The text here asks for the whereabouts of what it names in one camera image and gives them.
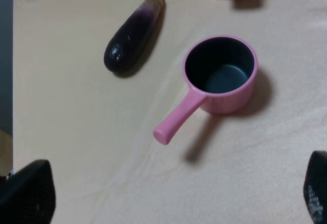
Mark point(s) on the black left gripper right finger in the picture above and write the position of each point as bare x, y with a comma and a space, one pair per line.
314, 188

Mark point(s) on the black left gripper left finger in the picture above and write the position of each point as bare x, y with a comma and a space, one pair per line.
29, 196

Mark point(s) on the purple eggplant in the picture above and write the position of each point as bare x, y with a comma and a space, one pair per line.
128, 43

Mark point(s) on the pink saucepan with handle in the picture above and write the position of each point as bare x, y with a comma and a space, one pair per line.
220, 72

